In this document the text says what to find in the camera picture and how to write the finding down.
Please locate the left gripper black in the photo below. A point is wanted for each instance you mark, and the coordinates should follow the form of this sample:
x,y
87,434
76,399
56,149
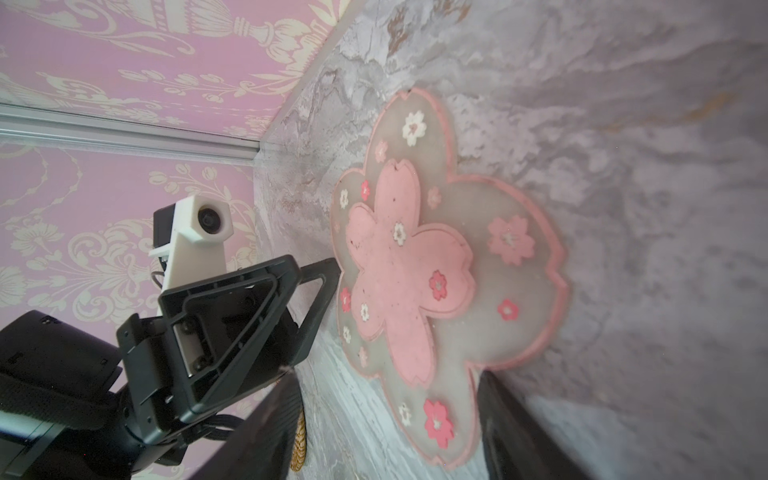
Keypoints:
x,y
218,341

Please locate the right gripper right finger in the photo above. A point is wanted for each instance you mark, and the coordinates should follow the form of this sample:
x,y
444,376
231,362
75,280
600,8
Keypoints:
x,y
515,446

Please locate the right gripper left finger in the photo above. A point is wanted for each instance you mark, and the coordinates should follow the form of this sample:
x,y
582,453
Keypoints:
x,y
261,448

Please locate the woven tan coaster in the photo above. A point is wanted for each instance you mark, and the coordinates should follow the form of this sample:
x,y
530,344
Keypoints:
x,y
299,451

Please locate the pink flower coaster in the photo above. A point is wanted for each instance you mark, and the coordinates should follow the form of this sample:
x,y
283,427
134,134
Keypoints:
x,y
444,275

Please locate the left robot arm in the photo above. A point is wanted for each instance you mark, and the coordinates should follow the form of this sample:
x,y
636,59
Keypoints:
x,y
60,397

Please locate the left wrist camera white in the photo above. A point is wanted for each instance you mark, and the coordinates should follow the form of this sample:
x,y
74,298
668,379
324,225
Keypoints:
x,y
189,240

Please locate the left corner aluminium post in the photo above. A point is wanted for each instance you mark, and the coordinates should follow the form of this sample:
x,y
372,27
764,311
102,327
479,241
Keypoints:
x,y
39,127

